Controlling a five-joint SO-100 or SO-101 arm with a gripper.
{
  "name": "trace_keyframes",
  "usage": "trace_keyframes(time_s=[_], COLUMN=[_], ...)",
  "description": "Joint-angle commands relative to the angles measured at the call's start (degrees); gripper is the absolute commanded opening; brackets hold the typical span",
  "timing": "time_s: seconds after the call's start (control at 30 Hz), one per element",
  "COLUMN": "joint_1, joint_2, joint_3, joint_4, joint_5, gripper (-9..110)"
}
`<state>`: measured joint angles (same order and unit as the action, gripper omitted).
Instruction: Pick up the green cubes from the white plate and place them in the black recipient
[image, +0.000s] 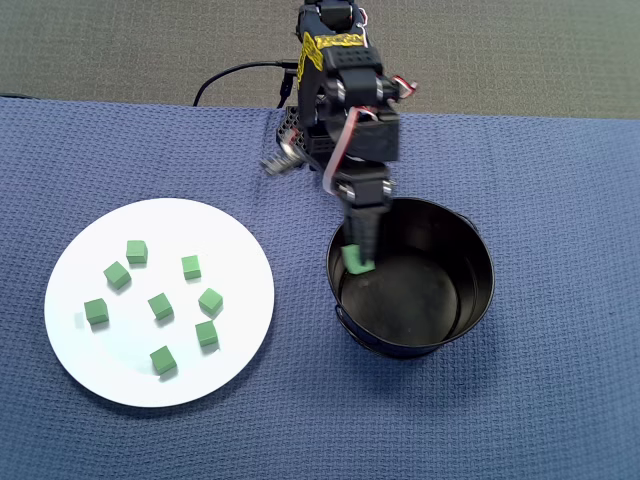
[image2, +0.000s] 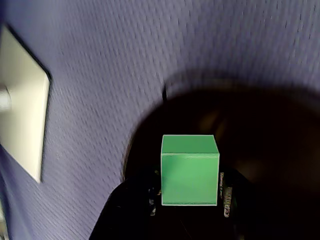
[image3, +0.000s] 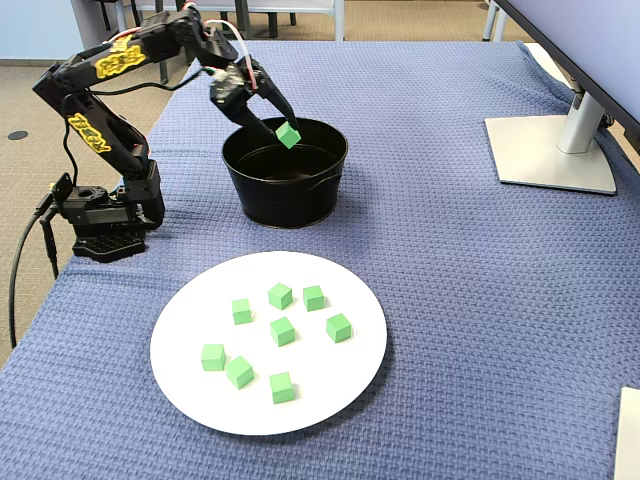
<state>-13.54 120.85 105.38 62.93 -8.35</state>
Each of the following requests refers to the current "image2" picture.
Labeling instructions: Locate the monitor on silver stand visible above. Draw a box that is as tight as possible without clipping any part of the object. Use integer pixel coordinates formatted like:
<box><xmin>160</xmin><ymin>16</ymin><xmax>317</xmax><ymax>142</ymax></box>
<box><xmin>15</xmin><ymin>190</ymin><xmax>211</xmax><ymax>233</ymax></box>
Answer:
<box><xmin>0</xmin><ymin>23</ymin><xmax>52</xmax><ymax>185</ymax></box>

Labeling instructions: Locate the blue woven tablecloth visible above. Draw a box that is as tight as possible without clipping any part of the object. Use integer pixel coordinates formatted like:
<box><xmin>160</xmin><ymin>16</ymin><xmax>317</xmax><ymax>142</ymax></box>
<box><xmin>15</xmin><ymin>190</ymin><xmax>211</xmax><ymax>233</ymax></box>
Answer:
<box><xmin>0</xmin><ymin>0</ymin><xmax>320</xmax><ymax>240</ymax></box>

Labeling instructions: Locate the green cube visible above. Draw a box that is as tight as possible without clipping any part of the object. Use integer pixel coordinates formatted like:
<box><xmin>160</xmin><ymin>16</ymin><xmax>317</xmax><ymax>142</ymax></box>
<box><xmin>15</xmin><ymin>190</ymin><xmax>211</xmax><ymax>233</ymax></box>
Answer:
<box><xmin>159</xmin><ymin>134</ymin><xmax>221</xmax><ymax>207</ymax></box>

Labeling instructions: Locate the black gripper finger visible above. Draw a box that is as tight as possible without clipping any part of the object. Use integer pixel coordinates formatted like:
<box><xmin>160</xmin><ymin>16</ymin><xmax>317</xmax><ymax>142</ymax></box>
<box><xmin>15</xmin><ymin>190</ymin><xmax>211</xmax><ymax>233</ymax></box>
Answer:
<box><xmin>219</xmin><ymin>171</ymin><xmax>301</xmax><ymax>240</ymax></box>
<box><xmin>89</xmin><ymin>170</ymin><xmax>163</xmax><ymax>240</ymax></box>

